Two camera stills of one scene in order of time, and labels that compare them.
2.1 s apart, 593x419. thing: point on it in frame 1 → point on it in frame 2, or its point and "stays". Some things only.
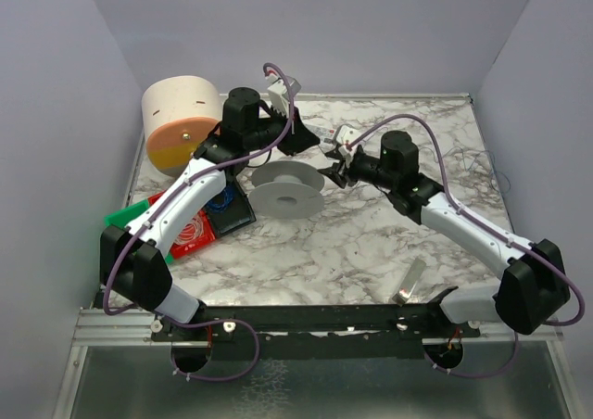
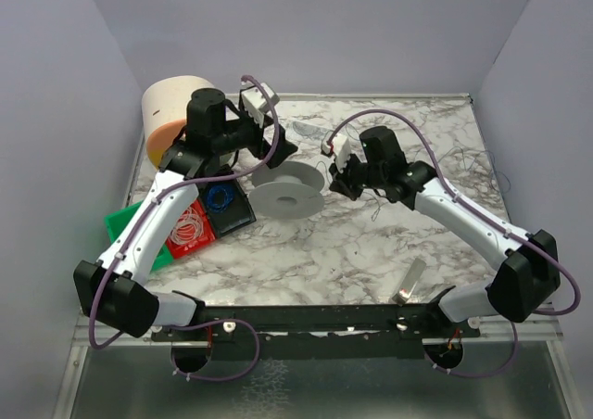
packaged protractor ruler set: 326,135 stays
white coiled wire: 190,233 stays
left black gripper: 288,132 → 258,136
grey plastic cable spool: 287,190 stays
